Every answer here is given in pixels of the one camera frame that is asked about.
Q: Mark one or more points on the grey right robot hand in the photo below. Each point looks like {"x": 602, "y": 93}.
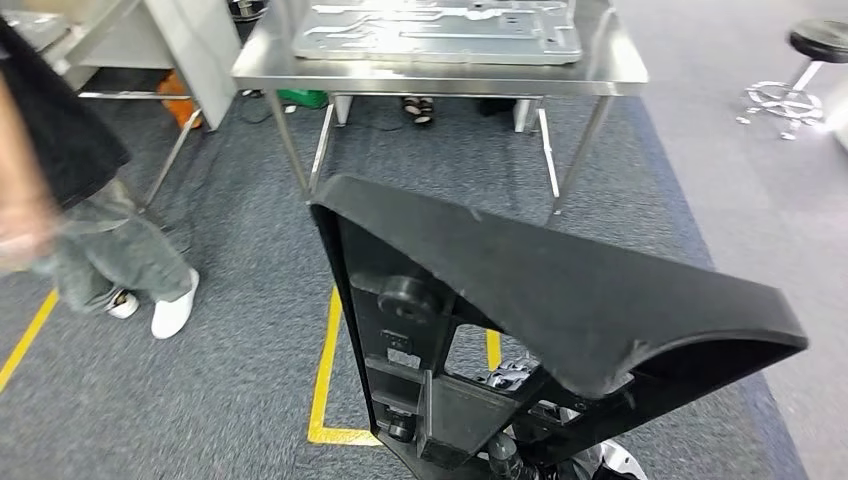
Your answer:
{"x": 507, "y": 378}

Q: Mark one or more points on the black plastic frame part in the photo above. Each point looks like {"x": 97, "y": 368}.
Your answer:
{"x": 563, "y": 285}

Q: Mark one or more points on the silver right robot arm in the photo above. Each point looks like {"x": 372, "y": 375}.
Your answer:
{"x": 507, "y": 460}

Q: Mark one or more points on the person's forearm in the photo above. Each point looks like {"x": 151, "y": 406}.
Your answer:
{"x": 23, "y": 172}

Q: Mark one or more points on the stainless steel workbench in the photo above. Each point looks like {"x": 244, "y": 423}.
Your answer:
{"x": 430, "y": 76}

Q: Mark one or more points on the yellow floor tape square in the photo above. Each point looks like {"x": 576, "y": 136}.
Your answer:
{"x": 324, "y": 384}

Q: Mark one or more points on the person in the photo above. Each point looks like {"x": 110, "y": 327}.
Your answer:
{"x": 418, "y": 109}
{"x": 99, "y": 245}

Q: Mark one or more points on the green box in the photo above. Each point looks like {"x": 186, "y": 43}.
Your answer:
{"x": 305, "y": 99}

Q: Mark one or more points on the grey metal fixture plate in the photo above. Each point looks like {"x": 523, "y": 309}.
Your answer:
{"x": 430, "y": 33}

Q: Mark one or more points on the orange object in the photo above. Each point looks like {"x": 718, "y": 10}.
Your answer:
{"x": 175, "y": 99}

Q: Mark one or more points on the black seat chrome stool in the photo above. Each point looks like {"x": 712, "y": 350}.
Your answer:
{"x": 821, "y": 40}

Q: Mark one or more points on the yellow floor tape line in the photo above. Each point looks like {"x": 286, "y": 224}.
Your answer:
{"x": 26, "y": 338}

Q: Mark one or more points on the grey metal frame table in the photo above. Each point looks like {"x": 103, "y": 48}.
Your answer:
{"x": 192, "y": 53}

